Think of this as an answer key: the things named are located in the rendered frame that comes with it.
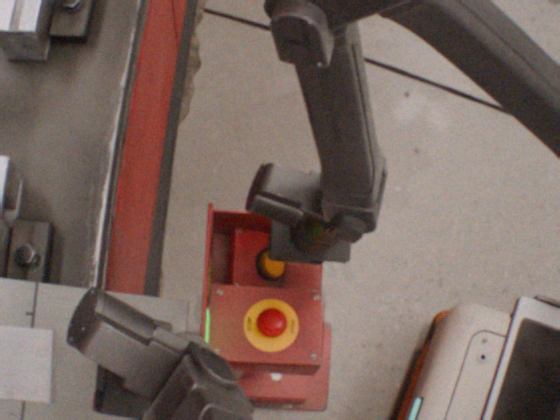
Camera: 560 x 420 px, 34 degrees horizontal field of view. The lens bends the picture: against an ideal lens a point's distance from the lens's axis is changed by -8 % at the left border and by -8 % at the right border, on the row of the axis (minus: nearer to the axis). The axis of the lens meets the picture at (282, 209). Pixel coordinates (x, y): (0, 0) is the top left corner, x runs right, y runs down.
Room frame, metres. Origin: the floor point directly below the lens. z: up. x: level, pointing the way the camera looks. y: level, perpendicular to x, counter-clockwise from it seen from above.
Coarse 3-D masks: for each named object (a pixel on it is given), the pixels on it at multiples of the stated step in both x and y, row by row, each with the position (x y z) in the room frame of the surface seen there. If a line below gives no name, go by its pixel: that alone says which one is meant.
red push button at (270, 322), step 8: (264, 312) 0.23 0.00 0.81; (272, 312) 0.23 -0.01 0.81; (280, 312) 0.24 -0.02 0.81; (256, 320) 0.22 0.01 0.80; (264, 320) 0.22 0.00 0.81; (272, 320) 0.22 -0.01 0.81; (280, 320) 0.22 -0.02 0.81; (264, 328) 0.21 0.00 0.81; (272, 328) 0.21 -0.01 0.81; (280, 328) 0.21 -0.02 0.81; (272, 336) 0.20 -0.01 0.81
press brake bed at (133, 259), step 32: (160, 0) 0.74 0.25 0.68; (192, 0) 1.09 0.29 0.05; (160, 32) 0.71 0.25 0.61; (192, 32) 1.01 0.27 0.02; (160, 64) 0.68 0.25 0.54; (128, 96) 0.50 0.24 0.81; (160, 96) 0.65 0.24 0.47; (128, 128) 0.47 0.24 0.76; (160, 128) 0.62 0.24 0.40; (128, 160) 0.44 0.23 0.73; (160, 160) 0.58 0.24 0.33; (128, 192) 0.40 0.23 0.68; (160, 192) 0.60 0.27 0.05; (128, 224) 0.36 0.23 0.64; (160, 224) 0.53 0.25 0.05; (128, 256) 0.32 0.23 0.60; (160, 256) 0.46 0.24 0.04; (128, 288) 0.28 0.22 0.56
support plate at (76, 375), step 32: (0, 288) 0.17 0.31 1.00; (32, 288) 0.18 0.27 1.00; (64, 288) 0.18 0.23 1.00; (0, 320) 0.13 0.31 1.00; (64, 320) 0.15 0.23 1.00; (64, 352) 0.11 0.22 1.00; (64, 384) 0.07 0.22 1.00; (0, 416) 0.02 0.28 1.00; (32, 416) 0.03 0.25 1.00; (64, 416) 0.04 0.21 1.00; (96, 416) 0.04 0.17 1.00
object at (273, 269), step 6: (264, 252) 0.33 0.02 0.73; (264, 258) 0.32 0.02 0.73; (264, 264) 0.31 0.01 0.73; (270, 264) 0.32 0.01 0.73; (276, 264) 0.32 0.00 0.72; (282, 264) 0.32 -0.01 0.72; (264, 270) 0.30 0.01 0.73; (270, 270) 0.31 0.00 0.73; (276, 270) 0.31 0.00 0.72; (282, 270) 0.31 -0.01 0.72; (270, 276) 0.30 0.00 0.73; (276, 276) 0.30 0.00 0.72
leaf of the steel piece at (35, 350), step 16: (0, 336) 0.11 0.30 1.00; (16, 336) 0.12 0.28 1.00; (32, 336) 0.12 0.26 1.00; (48, 336) 0.13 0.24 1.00; (0, 352) 0.10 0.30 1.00; (16, 352) 0.10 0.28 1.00; (32, 352) 0.10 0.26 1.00; (48, 352) 0.11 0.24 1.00; (0, 368) 0.08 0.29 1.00; (16, 368) 0.08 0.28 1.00; (32, 368) 0.08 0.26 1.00; (48, 368) 0.09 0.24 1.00; (0, 384) 0.06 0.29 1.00; (16, 384) 0.06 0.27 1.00; (32, 384) 0.07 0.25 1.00; (48, 384) 0.07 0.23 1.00; (32, 400) 0.05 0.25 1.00; (48, 400) 0.05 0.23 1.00
